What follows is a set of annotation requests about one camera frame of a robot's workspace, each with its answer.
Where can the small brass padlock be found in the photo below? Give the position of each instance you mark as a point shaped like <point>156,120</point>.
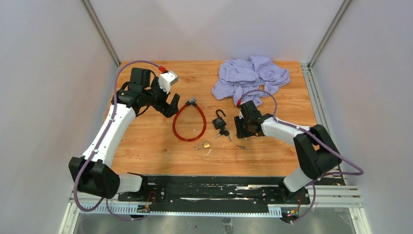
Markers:
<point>201,146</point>

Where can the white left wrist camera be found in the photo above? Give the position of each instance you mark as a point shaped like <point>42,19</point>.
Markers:
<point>166,80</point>

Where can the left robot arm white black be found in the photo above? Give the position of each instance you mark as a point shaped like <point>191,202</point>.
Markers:
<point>92,173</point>

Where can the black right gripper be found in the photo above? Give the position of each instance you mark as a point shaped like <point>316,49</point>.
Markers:
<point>241,133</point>

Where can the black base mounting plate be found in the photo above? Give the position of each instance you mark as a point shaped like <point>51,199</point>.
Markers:
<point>214,194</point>

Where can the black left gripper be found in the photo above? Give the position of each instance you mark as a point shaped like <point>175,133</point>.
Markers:
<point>167,109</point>

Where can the aluminium frame post left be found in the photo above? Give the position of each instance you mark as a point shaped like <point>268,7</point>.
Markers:
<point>101,31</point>

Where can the red cable lock black body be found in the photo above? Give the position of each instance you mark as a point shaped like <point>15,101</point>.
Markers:
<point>189,130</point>

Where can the aluminium frame post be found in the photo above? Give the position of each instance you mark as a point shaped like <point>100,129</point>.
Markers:
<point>345,4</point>
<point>101,31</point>

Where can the crumpled lavender cloth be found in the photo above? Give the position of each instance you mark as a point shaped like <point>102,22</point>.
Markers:
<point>249,79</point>

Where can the black padlock body with shackle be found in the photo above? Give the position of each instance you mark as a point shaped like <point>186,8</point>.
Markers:
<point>219,122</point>

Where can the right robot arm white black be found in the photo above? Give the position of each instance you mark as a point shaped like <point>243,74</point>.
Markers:
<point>316,152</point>

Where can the aluminium frame post right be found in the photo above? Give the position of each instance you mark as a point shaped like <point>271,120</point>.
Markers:
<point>345,4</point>

